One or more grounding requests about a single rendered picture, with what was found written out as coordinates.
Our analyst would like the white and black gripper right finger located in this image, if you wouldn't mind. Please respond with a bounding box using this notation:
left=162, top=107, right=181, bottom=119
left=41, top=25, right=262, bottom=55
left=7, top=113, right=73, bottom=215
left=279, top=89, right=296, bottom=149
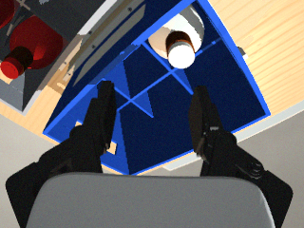
left=188, top=85, right=294, bottom=228

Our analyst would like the blue plastic crate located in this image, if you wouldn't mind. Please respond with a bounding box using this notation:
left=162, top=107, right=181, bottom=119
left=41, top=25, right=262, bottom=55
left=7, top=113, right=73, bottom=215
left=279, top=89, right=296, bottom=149
left=42, top=0, right=272, bottom=175

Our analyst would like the grey plastic crate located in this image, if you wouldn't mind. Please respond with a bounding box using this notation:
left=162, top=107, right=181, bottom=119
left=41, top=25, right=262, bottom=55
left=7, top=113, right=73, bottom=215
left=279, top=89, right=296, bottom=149
left=0, top=0, right=117, bottom=117

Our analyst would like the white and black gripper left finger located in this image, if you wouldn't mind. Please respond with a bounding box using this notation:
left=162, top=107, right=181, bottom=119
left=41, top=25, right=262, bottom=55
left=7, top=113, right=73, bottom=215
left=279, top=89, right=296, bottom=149
left=5, top=81, right=117, bottom=228

